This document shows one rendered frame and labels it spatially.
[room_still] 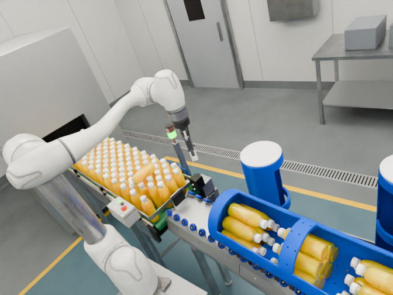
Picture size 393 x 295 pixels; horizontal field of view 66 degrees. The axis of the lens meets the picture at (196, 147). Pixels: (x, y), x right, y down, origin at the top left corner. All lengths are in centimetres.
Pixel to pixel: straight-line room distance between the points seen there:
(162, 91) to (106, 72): 539
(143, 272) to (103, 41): 567
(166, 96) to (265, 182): 106
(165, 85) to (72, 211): 62
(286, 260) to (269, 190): 86
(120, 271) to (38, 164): 55
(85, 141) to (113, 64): 567
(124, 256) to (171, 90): 69
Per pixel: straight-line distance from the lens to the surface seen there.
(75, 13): 640
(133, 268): 132
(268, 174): 201
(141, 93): 131
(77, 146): 106
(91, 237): 141
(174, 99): 123
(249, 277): 167
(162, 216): 206
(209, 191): 229
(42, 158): 104
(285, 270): 134
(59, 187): 126
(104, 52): 660
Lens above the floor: 226
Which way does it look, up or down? 32 degrees down
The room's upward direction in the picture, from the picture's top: 20 degrees counter-clockwise
